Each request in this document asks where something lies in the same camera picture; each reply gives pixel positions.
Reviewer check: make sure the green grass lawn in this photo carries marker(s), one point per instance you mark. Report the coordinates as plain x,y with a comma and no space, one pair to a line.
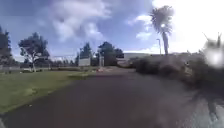
30,86

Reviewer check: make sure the dark tall tree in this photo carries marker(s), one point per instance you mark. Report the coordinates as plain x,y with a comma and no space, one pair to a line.
4,46

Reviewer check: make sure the dark tree cluster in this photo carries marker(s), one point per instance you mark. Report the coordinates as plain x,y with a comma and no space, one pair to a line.
100,53

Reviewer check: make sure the dark hedge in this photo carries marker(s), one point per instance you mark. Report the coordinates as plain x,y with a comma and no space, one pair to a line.
173,68

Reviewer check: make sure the tall palm tree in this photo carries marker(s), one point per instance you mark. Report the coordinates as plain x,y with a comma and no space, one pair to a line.
163,23

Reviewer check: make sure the street lamp pole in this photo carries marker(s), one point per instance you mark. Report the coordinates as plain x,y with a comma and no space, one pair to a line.
159,46

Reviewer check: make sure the broad leafy tree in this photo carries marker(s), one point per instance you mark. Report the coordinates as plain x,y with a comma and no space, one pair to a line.
33,48

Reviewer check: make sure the pale low building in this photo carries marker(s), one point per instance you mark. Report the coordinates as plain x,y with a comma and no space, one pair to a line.
133,56

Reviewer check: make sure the dark asphalt path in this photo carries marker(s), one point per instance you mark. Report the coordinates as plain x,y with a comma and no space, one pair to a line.
113,103

